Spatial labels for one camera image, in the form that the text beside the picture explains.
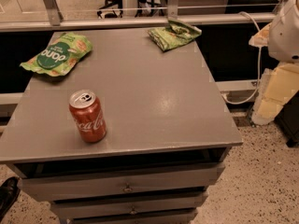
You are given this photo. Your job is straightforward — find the white cable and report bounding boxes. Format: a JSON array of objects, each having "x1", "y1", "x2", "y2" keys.
[{"x1": 221, "y1": 11, "x2": 263, "y2": 105}]

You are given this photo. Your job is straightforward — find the yellow foam block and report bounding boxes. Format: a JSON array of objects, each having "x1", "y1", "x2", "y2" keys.
[{"x1": 251, "y1": 62, "x2": 299, "y2": 125}]

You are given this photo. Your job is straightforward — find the black shoe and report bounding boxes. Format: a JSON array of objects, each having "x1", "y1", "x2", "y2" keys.
[{"x1": 0, "y1": 176, "x2": 20, "y2": 221}]

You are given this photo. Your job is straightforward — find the crumpled green chip bag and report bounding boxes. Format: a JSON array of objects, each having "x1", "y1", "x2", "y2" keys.
[{"x1": 148, "y1": 20, "x2": 202, "y2": 51}]

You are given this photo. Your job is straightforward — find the top grey drawer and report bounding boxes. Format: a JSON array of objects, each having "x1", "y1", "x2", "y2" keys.
[{"x1": 21, "y1": 163, "x2": 225, "y2": 202}]

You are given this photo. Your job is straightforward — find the grey drawer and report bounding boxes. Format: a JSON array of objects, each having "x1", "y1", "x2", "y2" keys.
[
  {"x1": 73, "y1": 209, "x2": 197, "y2": 224},
  {"x1": 21, "y1": 163, "x2": 225, "y2": 202},
  {"x1": 51, "y1": 189, "x2": 207, "y2": 219}
]

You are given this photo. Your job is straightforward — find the metal railing frame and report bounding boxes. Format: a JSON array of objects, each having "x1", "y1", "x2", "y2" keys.
[{"x1": 0, "y1": 0, "x2": 287, "y2": 32}]

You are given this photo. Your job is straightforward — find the green chip bag with logo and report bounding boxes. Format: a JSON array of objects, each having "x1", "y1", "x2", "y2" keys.
[{"x1": 20, "y1": 33, "x2": 93, "y2": 77}]

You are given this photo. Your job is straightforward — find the grey drawer cabinet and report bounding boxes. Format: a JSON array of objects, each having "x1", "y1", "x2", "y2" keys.
[{"x1": 0, "y1": 27, "x2": 244, "y2": 224}]

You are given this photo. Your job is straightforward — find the black office chair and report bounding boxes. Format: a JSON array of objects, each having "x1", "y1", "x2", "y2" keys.
[{"x1": 97, "y1": 0, "x2": 123, "y2": 19}]

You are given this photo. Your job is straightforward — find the red coca-cola can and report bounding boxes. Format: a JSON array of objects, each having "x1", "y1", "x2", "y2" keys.
[{"x1": 69, "y1": 90, "x2": 107, "y2": 143}]

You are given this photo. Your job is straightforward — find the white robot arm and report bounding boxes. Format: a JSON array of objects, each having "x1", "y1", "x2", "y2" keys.
[{"x1": 268, "y1": 0, "x2": 299, "y2": 63}]

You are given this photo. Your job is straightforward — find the middle grey drawer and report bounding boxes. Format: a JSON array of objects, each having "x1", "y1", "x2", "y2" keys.
[{"x1": 51, "y1": 189, "x2": 207, "y2": 219}]

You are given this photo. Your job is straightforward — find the bottom grey drawer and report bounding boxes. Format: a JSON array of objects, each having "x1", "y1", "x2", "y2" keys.
[{"x1": 73, "y1": 209, "x2": 197, "y2": 224}]

